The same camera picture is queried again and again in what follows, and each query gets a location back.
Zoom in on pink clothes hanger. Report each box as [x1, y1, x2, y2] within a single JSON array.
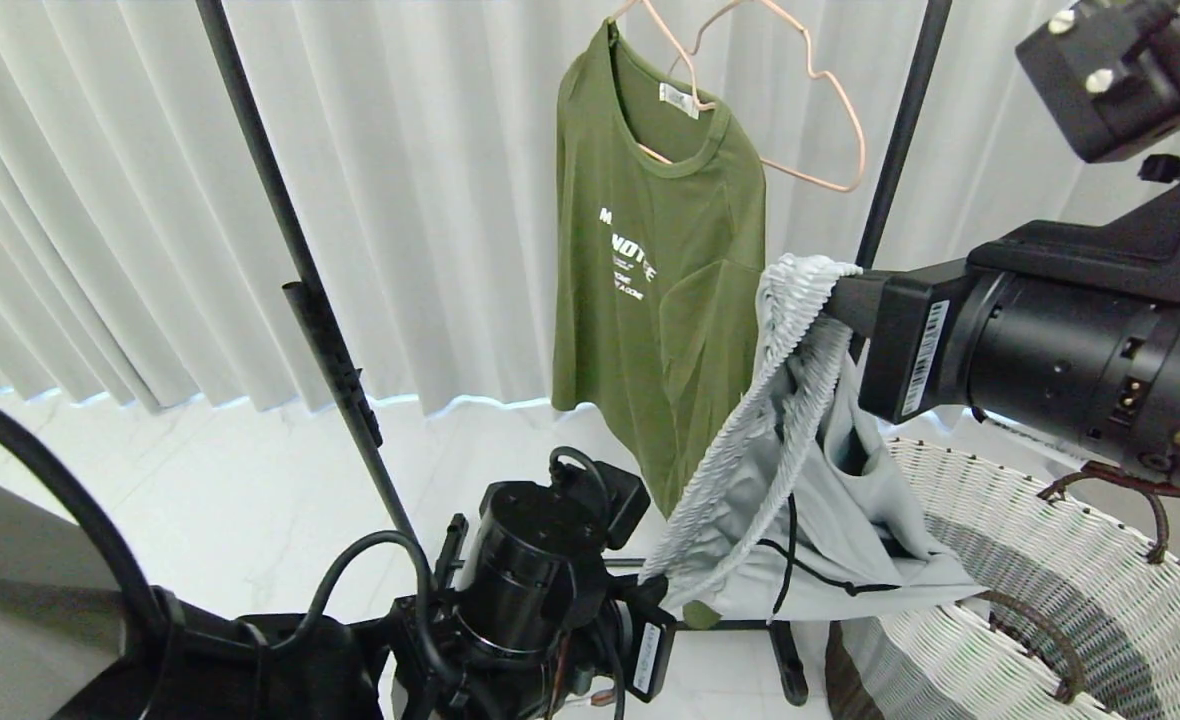
[[668, 0, 868, 194], [610, 0, 721, 167]]

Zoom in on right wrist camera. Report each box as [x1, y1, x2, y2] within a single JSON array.
[[1014, 0, 1180, 306]]

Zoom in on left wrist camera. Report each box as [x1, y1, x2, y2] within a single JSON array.
[[548, 445, 653, 556]]

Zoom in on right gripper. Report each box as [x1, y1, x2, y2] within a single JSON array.
[[830, 256, 1180, 481]]

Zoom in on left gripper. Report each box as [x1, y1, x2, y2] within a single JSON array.
[[575, 570, 681, 706]]

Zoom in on green printed t-shirt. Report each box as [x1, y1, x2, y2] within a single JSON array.
[[550, 18, 769, 631]]

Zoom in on pale grey shorts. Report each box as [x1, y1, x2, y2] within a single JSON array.
[[640, 253, 987, 627]]

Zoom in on white laundry basket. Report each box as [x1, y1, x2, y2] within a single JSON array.
[[825, 438, 1180, 720]]

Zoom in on black cable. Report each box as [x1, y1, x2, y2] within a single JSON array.
[[0, 384, 167, 641], [300, 529, 451, 701]]

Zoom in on black clothes rack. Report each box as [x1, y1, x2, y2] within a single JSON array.
[[195, 0, 954, 707]]

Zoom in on white curtain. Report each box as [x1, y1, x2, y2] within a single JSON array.
[[0, 0, 1180, 417]]

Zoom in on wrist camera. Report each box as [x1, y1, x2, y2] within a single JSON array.
[[548, 445, 653, 556], [1014, 0, 1180, 306]]

